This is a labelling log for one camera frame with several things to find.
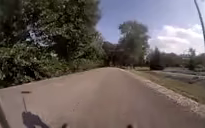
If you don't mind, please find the reddish paved path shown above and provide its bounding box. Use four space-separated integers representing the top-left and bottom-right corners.
0 66 205 128

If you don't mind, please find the tall tree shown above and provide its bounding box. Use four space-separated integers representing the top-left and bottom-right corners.
114 20 151 68

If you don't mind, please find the dark conical bush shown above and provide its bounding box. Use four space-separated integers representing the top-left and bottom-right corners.
148 46 165 71

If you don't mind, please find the mass of leafy trees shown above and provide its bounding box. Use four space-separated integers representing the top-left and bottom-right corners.
0 0 107 90

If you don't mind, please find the distant row of trees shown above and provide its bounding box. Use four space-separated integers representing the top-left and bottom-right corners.
161 46 205 71

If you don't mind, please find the grey road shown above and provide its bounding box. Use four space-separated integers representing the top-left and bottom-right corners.
156 66 205 82

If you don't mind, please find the pale gravel strip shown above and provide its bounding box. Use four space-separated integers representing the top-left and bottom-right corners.
119 68 205 122

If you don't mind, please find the grass verge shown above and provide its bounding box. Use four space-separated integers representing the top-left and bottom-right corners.
129 67 205 108

